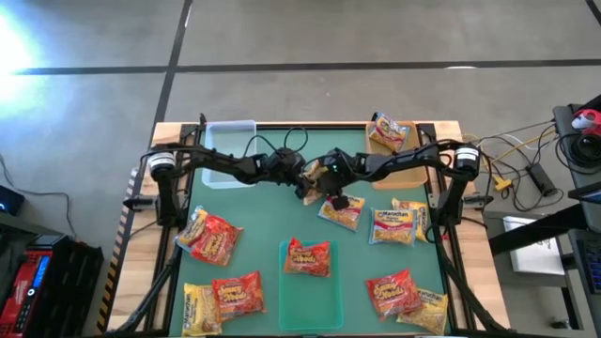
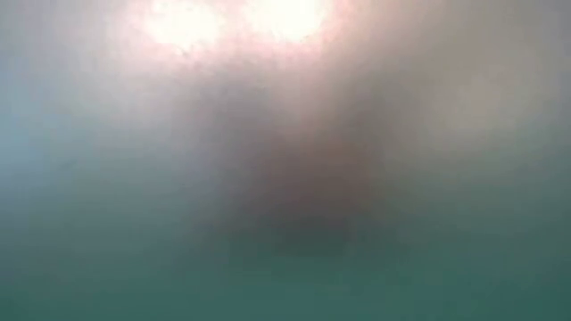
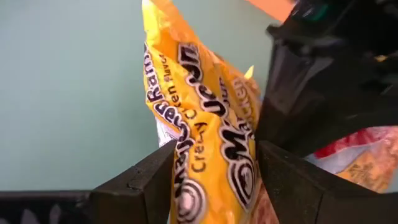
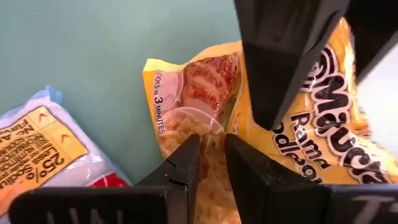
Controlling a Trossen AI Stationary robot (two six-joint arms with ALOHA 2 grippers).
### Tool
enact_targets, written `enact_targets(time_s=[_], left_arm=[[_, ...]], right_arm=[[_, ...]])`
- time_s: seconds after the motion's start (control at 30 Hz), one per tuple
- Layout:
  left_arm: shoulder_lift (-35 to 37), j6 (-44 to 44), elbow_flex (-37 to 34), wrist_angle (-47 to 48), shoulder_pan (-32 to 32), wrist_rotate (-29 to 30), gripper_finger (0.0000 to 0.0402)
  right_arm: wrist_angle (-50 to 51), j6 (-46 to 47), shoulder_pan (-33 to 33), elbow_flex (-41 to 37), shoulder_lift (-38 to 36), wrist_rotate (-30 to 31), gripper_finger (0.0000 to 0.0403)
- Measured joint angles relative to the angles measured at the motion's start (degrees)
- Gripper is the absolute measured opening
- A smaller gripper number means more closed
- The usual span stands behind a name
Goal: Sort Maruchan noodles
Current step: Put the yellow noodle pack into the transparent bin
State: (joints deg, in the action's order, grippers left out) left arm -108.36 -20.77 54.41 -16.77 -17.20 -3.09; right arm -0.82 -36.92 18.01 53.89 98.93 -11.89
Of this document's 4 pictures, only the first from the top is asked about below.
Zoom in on yellow cable with connector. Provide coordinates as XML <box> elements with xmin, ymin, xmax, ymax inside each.
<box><xmin>478</xmin><ymin>133</ymin><xmax>558</xmax><ymax>193</ymax></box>

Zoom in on green table mat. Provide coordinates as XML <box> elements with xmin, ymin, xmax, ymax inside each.
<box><xmin>168</xmin><ymin>129</ymin><xmax>452</xmax><ymax>337</ymax></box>

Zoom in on yellow-black hazard strip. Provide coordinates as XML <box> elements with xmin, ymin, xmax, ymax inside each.
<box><xmin>95</xmin><ymin>168</ymin><xmax>140</xmax><ymax>334</ymax></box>

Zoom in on dark keypad panel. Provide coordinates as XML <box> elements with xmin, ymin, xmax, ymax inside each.
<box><xmin>576</xmin><ymin>229</ymin><xmax>601</xmax><ymax>295</ymax></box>

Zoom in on black cart leg bar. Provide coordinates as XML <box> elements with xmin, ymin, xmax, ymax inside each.
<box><xmin>487</xmin><ymin>204</ymin><xmax>601</xmax><ymax>257</ymax></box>

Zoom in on clear plastic bin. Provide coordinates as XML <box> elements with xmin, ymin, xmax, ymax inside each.
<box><xmin>201</xmin><ymin>119</ymin><xmax>258</xmax><ymax>191</ymax></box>

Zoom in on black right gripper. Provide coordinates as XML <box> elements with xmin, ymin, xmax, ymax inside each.
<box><xmin>321</xmin><ymin>147</ymin><xmax>365</xmax><ymax>211</ymax></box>

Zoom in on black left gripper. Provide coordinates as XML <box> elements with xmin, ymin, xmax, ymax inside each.
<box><xmin>260</xmin><ymin>147</ymin><xmax>315</xmax><ymax>202</ymax></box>

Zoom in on black power strip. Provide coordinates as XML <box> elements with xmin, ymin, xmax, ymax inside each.
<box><xmin>524</xmin><ymin>162</ymin><xmax>560</xmax><ymax>198</ymax></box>

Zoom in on red equipment case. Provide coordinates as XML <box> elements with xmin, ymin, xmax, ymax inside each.
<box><xmin>0</xmin><ymin>248</ymin><xmax>54</xmax><ymax>338</ymax></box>

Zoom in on black crate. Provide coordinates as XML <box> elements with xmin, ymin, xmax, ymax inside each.
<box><xmin>49</xmin><ymin>237</ymin><xmax>105</xmax><ymax>338</ymax></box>

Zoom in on black aluminium frame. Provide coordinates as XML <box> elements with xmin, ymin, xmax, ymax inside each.
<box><xmin>106</xmin><ymin>112</ymin><xmax>512</xmax><ymax>337</ymax></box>

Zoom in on grey cart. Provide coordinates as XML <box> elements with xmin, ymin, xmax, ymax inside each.
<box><xmin>552</xmin><ymin>93</ymin><xmax>601</xmax><ymax>338</ymax></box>

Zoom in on green plastic bin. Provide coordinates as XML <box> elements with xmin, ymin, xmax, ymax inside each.
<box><xmin>278</xmin><ymin>239</ymin><xmax>345</xmax><ymax>331</ymax></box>

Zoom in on red Savory Noodle pack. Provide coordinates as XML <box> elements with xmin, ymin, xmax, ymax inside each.
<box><xmin>211</xmin><ymin>270</ymin><xmax>267</xmax><ymax>321</ymax></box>
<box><xmin>189</xmin><ymin>214</ymin><xmax>244</xmax><ymax>268</ymax></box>
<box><xmin>283</xmin><ymin>237</ymin><xmax>332</xmax><ymax>278</ymax></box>
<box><xmin>365</xmin><ymin>269</ymin><xmax>423</xmax><ymax>321</ymax></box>

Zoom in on red and white object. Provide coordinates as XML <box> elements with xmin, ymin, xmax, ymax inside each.
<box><xmin>571</xmin><ymin>108</ymin><xmax>601</xmax><ymax>138</ymax></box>

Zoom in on coiled black cable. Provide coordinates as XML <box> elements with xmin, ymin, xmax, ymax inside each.
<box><xmin>556</xmin><ymin>133</ymin><xmax>601</xmax><ymax>170</ymax></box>

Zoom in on tan wooden bin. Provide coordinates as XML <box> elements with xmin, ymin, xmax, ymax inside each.
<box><xmin>364</xmin><ymin>121</ymin><xmax>429</xmax><ymax>192</ymax></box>

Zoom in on white board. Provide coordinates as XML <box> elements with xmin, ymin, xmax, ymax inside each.
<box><xmin>503</xmin><ymin>215</ymin><xmax>567</xmax><ymax>288</ymax></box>

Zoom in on small black device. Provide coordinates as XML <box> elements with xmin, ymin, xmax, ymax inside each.
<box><xmin>0</xmin><ymin>184</ymin><xmax>26</xmax><ymax>217</ymax></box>

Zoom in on black laptop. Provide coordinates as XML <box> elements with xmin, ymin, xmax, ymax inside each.
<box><xmin>567</xmin><ymin>185</ymin><xmax>601</xmax><ymax>207</ymax></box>

